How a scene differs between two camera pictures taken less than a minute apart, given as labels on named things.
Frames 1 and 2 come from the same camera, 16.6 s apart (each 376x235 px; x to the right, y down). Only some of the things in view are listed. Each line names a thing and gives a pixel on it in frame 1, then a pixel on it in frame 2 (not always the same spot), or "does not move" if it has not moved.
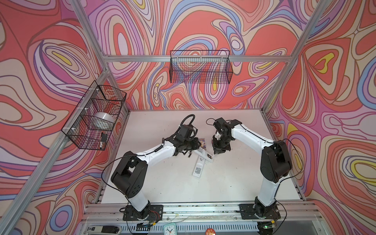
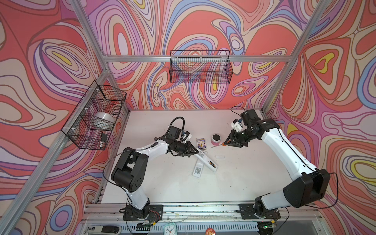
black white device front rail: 105,230 does not move
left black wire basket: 90,119 does not move
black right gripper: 218,149 → 234,141
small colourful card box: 202,142 does not move
